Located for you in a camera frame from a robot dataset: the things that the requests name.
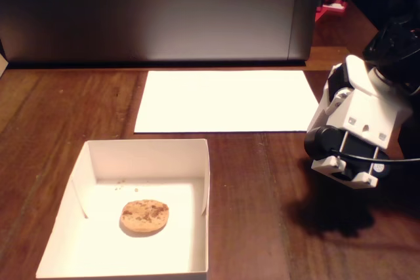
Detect black camera cable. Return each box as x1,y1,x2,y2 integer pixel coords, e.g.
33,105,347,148
329,148,420,164

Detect red plastic bracket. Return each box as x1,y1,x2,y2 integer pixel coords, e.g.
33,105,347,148
314,0,349,24

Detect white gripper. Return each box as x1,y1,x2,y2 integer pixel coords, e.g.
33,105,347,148
304,54,412,150

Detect white cardboard box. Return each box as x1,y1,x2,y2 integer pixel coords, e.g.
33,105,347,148
35,138,211,280

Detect black camera with white mount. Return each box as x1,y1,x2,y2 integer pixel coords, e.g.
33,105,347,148
303,125,391,190

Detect white paper sheet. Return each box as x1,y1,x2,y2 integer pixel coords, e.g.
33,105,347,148
133,70,321,134

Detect round chocolate chip cookie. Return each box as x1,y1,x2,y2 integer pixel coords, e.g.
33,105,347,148
119,199,171,233

